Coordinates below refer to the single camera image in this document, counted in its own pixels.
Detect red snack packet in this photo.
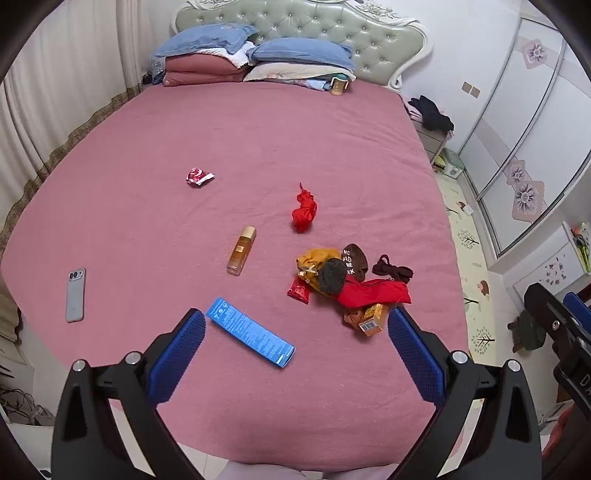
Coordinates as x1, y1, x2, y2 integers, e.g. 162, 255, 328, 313
287, 276, 315, 304

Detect blue pillow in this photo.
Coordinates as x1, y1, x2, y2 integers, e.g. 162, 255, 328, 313
154, 23, 257, 58
249, 38, 354, 70

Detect red sock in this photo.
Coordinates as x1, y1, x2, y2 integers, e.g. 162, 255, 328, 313
291, 183, 320, 233

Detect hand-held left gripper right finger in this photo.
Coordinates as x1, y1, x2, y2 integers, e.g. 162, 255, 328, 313
383, 307, 542, 480

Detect pink pillow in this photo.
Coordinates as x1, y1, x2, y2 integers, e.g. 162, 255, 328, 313
164, 53, 245, 86

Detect red fabric pouch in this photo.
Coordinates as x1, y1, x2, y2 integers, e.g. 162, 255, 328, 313
335, 278, 411, 308

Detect dark green bag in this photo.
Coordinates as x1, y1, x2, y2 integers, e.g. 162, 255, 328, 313
508, 309, 548, 354

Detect white curtain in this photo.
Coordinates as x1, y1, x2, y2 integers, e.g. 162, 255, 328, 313
0, 0, 153, 232

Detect power strip with cables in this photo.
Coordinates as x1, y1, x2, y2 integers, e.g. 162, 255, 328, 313
0, 388, 54, 428

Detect white lace cloth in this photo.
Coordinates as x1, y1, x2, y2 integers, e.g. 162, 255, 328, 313
210, 41, 254, 70

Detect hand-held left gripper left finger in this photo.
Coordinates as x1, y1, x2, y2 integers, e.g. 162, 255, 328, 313
51, 308, 206, 480

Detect blue cardboard box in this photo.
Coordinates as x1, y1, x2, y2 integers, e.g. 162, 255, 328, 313
206, 297, 296, 368

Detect white nightstand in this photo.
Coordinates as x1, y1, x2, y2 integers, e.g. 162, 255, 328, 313
413, 115, 455, 162

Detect cartoon tree play mat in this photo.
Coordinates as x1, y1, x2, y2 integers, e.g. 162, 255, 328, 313
434, 171, 536, 365

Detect green tufted headboard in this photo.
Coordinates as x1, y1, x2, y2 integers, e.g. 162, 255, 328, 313
172, 0, 435, 90

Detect orange-brown sock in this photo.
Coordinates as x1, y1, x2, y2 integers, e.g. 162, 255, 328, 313
342, 305, 370, 328

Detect amber lotion bottle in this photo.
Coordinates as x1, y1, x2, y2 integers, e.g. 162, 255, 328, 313
226, 226, 257, 276

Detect dark grey sock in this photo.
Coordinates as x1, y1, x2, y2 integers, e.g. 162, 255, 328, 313
320, 258, 347, 295

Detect grey smartphone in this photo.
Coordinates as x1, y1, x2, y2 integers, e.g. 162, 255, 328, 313
65, 268, 87, 323

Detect brown printed sock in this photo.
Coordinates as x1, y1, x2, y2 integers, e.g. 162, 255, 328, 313
342, 243, 370, 281

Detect white cabinet with stickers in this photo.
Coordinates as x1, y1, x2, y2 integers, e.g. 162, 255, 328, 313
512, 222, 591, 301

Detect mustard yellow sock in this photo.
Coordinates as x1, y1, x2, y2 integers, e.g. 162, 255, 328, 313
295, 248, 342, 291

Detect black clothes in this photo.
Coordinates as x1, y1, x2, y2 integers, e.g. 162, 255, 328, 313
409, 96, 455, 132

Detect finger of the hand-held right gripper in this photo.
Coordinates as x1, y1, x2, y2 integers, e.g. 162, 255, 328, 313
563, 292, 591, 335
525, 282, 585, 365

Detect gold cosmetics box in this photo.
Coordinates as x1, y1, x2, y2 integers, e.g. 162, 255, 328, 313
358, 302, 389, 337

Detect white floral pillow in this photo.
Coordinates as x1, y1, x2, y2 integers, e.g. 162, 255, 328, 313
244, 62, 356, 83

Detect white wardrobe with floral doors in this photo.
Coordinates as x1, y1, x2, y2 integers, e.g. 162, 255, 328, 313
457, 18, 591, 259

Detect light green bin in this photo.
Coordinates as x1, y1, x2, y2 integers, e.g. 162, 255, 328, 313
436, 148, 465, 178

